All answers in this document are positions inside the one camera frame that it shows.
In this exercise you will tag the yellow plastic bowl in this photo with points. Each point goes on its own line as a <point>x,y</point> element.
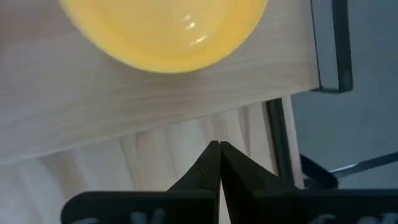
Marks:
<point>161,34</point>

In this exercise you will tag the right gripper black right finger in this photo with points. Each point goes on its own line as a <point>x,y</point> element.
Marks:
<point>280,208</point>

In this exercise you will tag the black aluminium table frame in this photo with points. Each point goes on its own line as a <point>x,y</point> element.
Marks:
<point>280,140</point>

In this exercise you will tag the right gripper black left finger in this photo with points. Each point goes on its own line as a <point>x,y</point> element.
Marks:
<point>149,208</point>

